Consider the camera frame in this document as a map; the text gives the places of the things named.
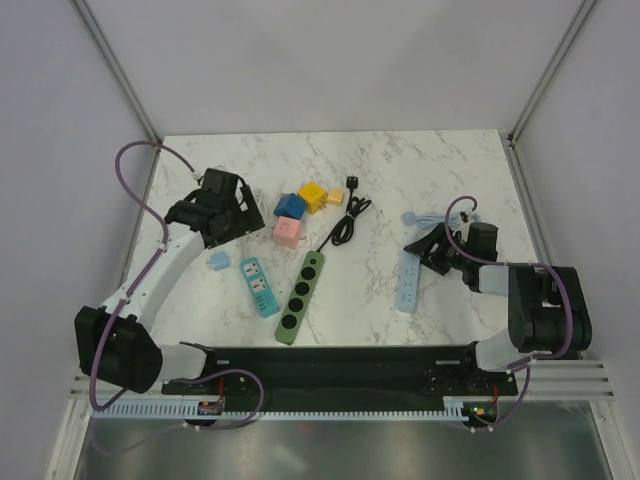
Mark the light blue power strip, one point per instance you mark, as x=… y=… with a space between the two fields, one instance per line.
x=408 y=283

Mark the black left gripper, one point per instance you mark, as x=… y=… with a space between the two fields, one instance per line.
x=248 y=220

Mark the yellow cube socket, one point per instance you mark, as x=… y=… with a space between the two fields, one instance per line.
x=314 y=196

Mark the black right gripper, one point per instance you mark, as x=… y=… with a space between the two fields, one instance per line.
x=424 y=246

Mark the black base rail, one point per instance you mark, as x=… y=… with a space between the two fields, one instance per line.
x=342 y=377

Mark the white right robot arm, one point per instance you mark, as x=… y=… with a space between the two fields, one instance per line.
x=547 y=315

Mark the yellow plug adapter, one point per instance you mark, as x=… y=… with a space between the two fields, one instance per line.
x=334 y=197

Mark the green power strip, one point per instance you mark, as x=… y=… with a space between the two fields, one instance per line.
x=299 y=298

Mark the pink cube socket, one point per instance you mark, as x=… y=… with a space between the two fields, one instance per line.
x=287 y=232

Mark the teal power strip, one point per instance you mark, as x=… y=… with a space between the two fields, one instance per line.
x=259 y=287

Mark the white cable duct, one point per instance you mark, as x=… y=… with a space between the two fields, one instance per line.
x=209 y=408

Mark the blue cube socket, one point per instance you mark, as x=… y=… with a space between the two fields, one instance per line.
x=292 y=207

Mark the light blue plug adapter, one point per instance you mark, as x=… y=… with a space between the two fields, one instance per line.
x=219 y=261

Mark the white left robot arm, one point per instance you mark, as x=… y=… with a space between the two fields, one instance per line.
x=114 y=340

